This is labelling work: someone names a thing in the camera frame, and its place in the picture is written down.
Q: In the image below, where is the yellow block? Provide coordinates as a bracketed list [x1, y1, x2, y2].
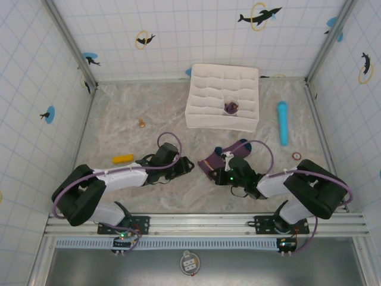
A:
[112, 154, 135, 164]

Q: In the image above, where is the white fabric drawer organizer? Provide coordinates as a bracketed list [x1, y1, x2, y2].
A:
[184, 63, 260, 133]

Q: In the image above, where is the purple sock teal orange trim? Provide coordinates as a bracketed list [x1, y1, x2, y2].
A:
[198, 138, 254, 181]
[223, 101, 241, 116]

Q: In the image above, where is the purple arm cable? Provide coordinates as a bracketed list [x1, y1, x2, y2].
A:
[52, 132, 183, 254]
[227, 139, 355, 256]

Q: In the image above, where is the blue toy microphone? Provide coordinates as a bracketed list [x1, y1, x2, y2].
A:
[277, 101, 291, 147]

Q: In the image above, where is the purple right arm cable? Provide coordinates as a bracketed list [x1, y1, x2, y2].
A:
[227, 139, 355, 256]

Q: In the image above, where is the round socket sticker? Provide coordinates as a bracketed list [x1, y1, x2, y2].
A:
[179, 250, 201, 275]

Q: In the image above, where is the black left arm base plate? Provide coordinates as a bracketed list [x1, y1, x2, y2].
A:
[97, 216, 151, 236]

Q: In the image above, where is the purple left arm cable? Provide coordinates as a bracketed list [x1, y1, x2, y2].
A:
[52, 132, 183, 254]

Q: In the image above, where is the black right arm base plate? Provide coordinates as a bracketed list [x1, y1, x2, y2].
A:
[254, 214, 310, 235]

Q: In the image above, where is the aluminium frame post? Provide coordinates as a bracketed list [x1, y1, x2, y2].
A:
[43, 0, 99, 90]
[304, 0, 358, 85]

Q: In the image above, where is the white slotted cable duct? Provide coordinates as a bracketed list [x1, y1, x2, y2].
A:
[55, 237, 282, 250]

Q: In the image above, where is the aluminium table side rail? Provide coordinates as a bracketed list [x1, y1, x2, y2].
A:
[305, 83, 349, 213]
[61, 86, 99, 213]

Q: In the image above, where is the large dolphin yellow ring sticker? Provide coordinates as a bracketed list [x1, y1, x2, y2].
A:
[237, 2, 283, 32]

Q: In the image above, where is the blue circle shark sticker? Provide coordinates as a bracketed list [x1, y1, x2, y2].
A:
[82, 52, 101, 67]

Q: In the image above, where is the aluminium mounting rail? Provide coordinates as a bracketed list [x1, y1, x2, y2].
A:
[44, 212, 370, 238]

